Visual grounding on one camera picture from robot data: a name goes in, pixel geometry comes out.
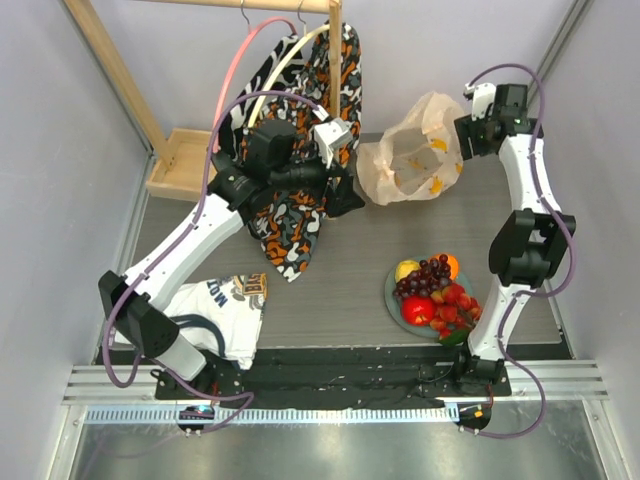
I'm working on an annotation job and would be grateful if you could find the translucent orange plastic bag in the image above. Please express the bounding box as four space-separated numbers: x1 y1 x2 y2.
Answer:
356 92 464 206

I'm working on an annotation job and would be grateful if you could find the fake yellow apple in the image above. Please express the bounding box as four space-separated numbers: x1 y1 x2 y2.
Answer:
394 259 421 283

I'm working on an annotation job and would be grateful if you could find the fake dark grape bunch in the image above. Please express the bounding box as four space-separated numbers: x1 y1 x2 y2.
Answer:
393 255 454 300

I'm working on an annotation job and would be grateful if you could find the fake orange fruit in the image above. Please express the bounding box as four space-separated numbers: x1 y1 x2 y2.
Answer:
435 253 460 280

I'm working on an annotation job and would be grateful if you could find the fake red apple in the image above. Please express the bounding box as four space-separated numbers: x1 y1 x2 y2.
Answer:
401 296 437 326

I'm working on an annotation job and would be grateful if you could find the fake strawberry bunch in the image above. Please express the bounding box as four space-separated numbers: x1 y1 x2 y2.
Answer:
429 283 482 347

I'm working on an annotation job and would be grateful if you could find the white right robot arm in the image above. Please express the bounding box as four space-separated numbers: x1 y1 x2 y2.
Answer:
451 83 576 395

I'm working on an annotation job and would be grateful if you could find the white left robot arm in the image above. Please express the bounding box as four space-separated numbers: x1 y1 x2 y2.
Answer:
98 118 359 399

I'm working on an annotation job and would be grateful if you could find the teal ceramic plate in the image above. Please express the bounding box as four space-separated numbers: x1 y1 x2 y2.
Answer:
384 256 476 343

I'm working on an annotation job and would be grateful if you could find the orange camouflage patterned garment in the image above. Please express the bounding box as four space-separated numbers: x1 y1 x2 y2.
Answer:
237 23 363 282

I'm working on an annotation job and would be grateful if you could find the black white zebra garment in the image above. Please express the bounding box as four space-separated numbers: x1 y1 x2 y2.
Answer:
209 34 308 179

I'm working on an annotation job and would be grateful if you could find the white printed t-shirt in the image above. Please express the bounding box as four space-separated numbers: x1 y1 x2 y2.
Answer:
158 273 267 380

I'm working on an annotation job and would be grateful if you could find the wooden clothes rack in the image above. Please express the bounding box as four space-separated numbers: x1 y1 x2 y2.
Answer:
65 1 342 202

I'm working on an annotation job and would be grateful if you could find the cream clothes hanger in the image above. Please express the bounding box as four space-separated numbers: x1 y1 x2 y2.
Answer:
247 23 330 128

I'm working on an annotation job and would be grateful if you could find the pink clothes hanger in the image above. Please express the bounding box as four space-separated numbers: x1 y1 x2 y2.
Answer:
212 2 297 154

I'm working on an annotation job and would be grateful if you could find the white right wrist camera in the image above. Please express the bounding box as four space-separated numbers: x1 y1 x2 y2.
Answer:
464 83 496 121

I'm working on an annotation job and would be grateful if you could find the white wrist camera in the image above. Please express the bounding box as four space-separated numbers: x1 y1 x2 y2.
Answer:
464 83 496 121
312 118 353 170

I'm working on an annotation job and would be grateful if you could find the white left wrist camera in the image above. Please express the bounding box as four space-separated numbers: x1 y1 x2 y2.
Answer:
312 118 353 170

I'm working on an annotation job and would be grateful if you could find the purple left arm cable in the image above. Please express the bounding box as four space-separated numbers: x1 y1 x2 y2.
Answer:
103 89 329 435

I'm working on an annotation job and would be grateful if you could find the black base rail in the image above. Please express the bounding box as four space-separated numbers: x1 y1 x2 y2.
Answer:
94 343 536 411

